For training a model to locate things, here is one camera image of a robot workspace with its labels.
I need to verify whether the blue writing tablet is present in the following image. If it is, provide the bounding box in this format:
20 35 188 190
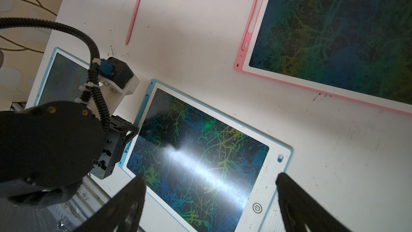
34 47 89 106
119 79 292 232

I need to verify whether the pink writing tablet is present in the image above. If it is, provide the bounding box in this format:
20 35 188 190
234 0 412 116

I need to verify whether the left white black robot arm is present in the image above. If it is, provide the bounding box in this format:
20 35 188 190
1 101 139 208

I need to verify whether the left blue writing tablet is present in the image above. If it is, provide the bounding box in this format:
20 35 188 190
34 47 89 106

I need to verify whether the pink stylus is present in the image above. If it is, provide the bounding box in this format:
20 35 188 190
125 0 141 46

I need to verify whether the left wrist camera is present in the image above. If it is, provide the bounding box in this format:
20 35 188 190
78 57 140 117

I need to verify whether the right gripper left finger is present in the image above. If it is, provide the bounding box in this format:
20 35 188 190
75 175 147 232

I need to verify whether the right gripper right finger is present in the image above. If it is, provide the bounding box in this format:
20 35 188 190
276 172 349 232

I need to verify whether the right blue writing tablet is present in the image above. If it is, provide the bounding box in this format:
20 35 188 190
119 79 292 232

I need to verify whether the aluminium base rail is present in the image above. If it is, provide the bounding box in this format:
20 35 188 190
9 101 145 232

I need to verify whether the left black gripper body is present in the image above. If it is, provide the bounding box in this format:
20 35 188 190
91 116 139 180

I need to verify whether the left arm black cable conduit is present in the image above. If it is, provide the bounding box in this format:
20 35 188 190
0 17 112 133

